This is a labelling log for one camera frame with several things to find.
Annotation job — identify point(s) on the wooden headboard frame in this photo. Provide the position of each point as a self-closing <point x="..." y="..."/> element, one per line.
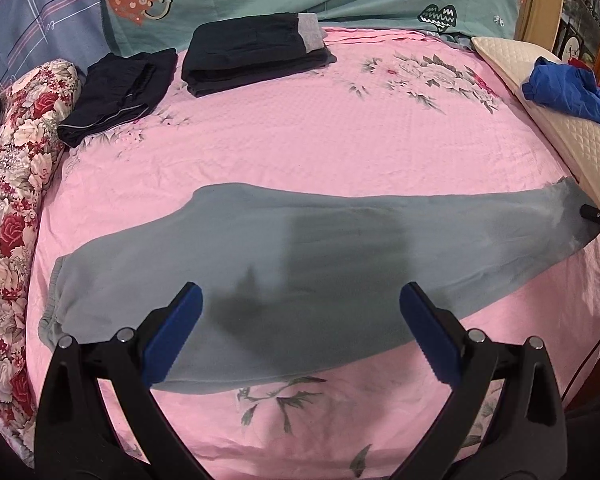
<point x="538" y="22"/>

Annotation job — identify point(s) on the pink floral bed sheet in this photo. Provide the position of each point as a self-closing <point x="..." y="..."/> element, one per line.
<point x="396" y="114"/>

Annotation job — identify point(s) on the folded dark navy pants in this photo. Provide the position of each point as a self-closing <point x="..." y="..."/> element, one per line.
<point x="118" y="90"/>

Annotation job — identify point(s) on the blue garment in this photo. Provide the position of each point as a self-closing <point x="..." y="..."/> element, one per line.
<point x="565" y="88"/>

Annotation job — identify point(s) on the red garment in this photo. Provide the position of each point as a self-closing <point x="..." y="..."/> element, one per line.
<point x="576" y="62"/>

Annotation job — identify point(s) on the cream quilted pillow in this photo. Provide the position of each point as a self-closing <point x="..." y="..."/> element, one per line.
<point x="576" y="140"/>

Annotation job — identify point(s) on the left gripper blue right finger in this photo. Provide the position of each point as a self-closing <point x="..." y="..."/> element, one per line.
<point x="527" y="435"/>

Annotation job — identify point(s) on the red rose floral bolster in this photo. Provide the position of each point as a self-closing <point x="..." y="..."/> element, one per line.
<point x="33" y="108"/>

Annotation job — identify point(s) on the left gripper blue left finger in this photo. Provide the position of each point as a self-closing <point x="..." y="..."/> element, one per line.
<point x="74" y="435"/>

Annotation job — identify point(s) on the grey fleece pants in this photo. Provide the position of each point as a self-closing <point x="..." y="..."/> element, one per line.
<point x="294" y="284"/>

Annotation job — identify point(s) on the folded navy pants grey cuff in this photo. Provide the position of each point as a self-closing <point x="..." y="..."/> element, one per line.
<point x="229" y="54"/>

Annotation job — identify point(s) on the blue plaid pillow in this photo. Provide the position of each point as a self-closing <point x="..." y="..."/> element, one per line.
<point x="33" y="32"/>

